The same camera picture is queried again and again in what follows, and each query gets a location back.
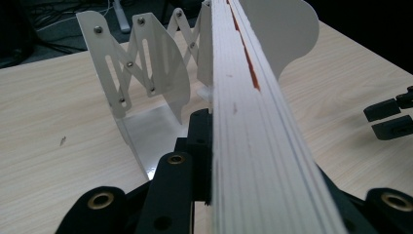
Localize white picture book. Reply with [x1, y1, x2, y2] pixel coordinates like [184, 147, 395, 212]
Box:
[208, 0, 349, 234]

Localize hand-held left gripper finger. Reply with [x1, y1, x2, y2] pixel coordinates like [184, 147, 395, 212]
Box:
[174, 108, 214, 207]

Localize white-legged desk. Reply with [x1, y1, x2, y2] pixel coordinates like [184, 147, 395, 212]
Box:
[112, 0, 131, 34]

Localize black floor cables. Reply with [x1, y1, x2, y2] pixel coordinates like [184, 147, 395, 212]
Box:
[33, 32, 91, 56]

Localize translucent expandable book stand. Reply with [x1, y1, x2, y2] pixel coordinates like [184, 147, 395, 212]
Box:
[75, 0, 321, 181]

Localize white floor cable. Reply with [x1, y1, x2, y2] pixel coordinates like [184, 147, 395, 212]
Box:
[36, 0, 111, 33]

